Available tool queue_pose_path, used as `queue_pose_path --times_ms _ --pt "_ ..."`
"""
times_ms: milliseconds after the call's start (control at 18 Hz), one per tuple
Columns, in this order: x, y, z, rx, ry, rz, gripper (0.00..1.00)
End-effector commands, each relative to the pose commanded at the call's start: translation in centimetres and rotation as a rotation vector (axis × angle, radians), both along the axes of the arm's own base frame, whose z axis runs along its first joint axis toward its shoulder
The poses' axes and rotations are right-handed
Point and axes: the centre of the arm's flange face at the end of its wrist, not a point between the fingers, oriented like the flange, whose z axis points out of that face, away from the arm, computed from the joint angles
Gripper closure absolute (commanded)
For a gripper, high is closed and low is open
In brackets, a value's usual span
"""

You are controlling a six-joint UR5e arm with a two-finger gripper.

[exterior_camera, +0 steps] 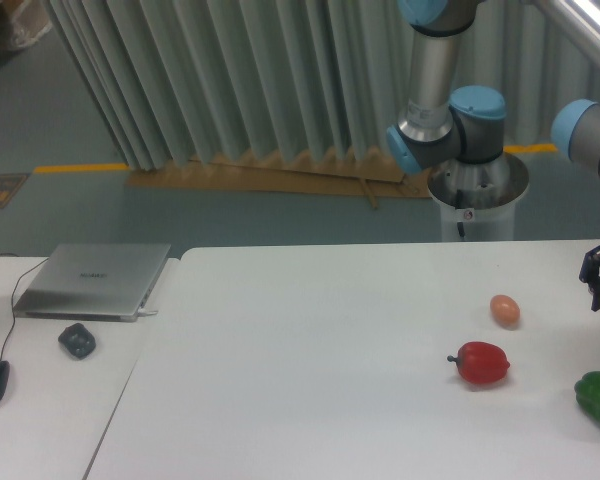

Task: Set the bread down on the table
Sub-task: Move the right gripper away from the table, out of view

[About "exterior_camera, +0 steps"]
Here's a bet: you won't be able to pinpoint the cardboard boxes in plastic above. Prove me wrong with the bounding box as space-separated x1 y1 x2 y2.
0 0 52 52

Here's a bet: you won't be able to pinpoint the black mouse cable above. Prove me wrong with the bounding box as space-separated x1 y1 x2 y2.
0 254 55 362

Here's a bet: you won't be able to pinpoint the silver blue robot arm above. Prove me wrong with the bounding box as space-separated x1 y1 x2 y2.
386 1 600 311

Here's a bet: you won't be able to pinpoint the silver laptop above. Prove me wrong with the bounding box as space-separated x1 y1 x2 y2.
14 243 171 321

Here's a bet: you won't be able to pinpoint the pale green pleated curtain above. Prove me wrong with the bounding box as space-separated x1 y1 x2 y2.
45 1 600 176

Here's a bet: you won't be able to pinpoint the brown egg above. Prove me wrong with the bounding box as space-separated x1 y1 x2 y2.
490 294 521 329

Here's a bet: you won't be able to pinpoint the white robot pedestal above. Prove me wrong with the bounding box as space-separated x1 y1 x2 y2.
427 153 529 242

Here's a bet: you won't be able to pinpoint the red bell pepper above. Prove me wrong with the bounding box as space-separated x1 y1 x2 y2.
447 341 510 385

